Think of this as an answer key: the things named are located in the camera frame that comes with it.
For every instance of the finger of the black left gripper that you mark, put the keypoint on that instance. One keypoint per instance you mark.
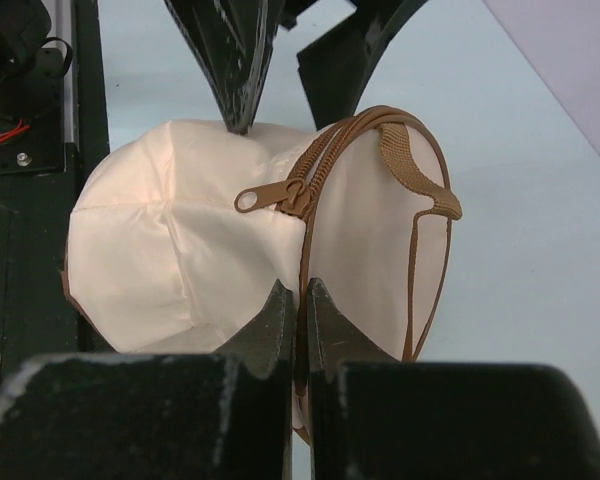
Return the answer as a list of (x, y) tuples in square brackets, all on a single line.
[(336, 68), (232, 41)]

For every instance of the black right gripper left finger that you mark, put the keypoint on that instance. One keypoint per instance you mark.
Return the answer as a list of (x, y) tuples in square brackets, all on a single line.
[(224, 415)]

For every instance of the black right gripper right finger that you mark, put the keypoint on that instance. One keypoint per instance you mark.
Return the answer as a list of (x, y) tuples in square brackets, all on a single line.
[(373, 417)]

